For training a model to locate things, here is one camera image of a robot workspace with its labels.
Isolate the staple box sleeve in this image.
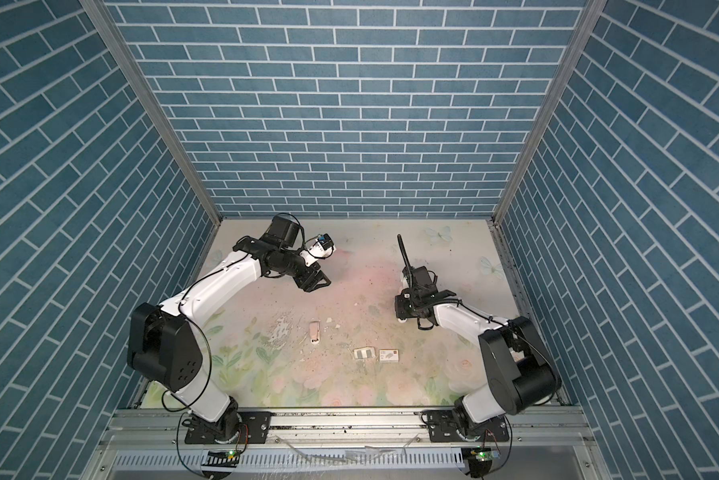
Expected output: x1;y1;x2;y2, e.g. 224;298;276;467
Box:
377;349;399;363

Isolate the staple box tray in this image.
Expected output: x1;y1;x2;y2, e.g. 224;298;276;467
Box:
353;347;377;360

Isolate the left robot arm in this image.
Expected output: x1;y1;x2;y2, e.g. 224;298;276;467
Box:
127;213;335;423

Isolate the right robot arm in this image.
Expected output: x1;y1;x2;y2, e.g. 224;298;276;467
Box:
395;266;561;427

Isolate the right controller board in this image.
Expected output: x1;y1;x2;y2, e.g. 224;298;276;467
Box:
461;447;501;479

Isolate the controller board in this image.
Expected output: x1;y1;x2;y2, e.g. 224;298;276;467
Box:
201;450;241;480
461;447;501;479

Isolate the left controller board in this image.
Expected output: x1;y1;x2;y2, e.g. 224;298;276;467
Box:
201;450;241;480

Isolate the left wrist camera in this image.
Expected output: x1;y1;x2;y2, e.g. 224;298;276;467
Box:
304;233;336;260

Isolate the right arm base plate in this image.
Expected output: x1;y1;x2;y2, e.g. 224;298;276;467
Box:
419;408;509;443

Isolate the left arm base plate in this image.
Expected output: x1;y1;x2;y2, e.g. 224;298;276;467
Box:
182;410;273;445

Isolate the aluminium front rail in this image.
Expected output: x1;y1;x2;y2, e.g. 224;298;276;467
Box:
84;406;609;479

